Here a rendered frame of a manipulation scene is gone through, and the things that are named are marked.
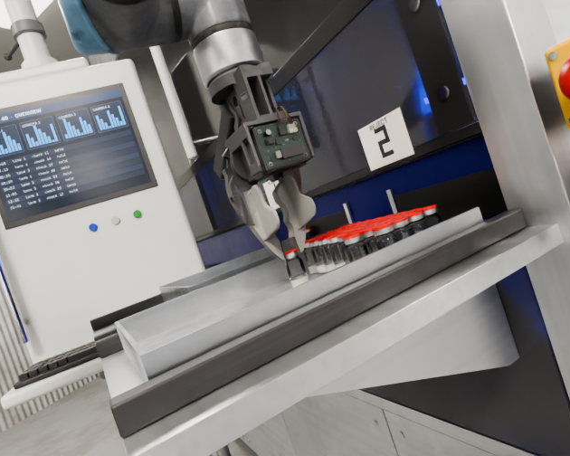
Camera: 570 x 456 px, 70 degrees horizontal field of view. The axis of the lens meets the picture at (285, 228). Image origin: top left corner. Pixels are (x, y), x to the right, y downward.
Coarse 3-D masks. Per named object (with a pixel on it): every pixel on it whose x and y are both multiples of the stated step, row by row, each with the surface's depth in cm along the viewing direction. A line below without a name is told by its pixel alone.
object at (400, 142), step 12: (384, 120) 53; (396, 120) 51; (360, 132) 57; (372, 132) 55; (396, 132) 52; (372, 144) 56; (384, 144) 54; (396, 144) 52; (408, 144) 51; (372, 156) 57; (396, 156) 53; (408, 156) 51; (372, 168) 58
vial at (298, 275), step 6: (294, 252) 48; (288, 258) 48; (294, 258) 49; (300, 258) 49; (288, 264) 48; (294, 264) 48; (300, 264) 49; (288, 270) 49; (294, 270) 48; (300, 270) 48; (294, 276) 48; (300, 276) 48; (306, 276) 49; (294, 282) 48; (300, 282) 48
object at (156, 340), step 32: (448, 224) 39; (384, 256) 35; (224, 288) 55; (256, 288) 57; (288, 288) 52; (320, 288) 32; (128, 320) 49; (160, 320) 51; (192, 320) 52; (224, 320) 28; (256, 320) 29; (128, 352) 39; (160, 352) 26; (192, 352) 27
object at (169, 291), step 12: (288, 240) 98; (252, 252) 94; (264, 252) 95; (228, 264) 91; (240, 264) 92; (252, 264) 66; (192, 276) 87; (204, 276) 88; (216, 276) 63; (228, 276) 64; (168, 288) 75; (180, 288) 66; (192, 288) 61; (168, 300) 79
